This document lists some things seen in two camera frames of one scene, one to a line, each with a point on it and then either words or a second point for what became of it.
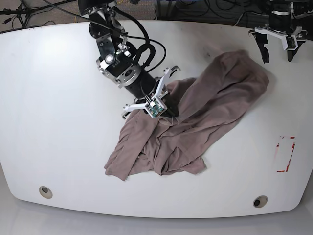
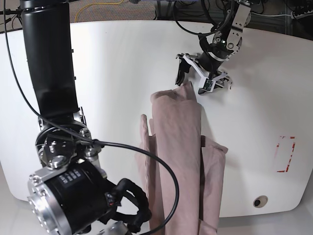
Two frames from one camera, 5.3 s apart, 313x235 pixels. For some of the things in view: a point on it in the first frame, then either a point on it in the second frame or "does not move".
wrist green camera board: (290, 42) -> (208, 84)
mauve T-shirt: (209, 106) -> (196, 163)
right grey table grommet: (260, 201) does not move
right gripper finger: (261, 39) -> (184, 67)
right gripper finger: (291, 54) -> (201, 91)
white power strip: (307, 13) does not move
